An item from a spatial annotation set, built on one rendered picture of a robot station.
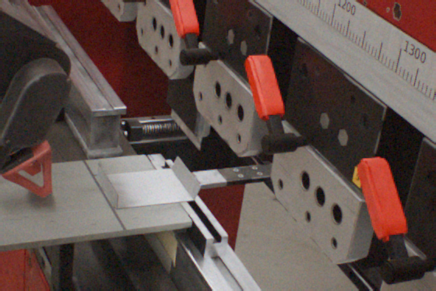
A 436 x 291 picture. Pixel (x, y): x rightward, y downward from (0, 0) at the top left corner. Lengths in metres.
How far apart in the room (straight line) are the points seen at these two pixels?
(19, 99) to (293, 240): 2.44
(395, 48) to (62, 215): 0.57
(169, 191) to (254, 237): 1.79
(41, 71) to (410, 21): 0.28
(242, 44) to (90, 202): 0.35
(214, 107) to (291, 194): 0.18
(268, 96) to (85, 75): 0.83
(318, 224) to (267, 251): 2.12
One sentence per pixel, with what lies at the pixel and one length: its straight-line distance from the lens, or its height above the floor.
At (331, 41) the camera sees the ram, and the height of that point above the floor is 1.36.
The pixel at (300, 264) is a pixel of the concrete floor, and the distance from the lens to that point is 2.92.
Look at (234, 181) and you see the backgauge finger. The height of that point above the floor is 1.00.
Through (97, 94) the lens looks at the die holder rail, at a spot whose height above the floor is 0.97.
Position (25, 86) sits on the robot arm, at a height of 1.36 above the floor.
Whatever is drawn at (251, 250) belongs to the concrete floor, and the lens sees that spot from 2.94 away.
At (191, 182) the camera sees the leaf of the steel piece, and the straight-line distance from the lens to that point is 1.22.
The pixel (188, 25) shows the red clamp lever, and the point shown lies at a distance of 0.99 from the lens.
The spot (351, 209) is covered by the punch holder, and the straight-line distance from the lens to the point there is 0.78.
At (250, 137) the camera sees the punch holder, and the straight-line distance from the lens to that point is 0.93.
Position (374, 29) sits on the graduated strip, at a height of 1.39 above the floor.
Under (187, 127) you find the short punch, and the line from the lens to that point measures 1.20.
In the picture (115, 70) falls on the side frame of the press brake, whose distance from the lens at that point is 2.11.
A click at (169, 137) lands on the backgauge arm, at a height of 0.84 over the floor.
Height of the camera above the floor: 1.62
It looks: 27 degrees down
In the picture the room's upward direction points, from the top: 8 degrees clockwise
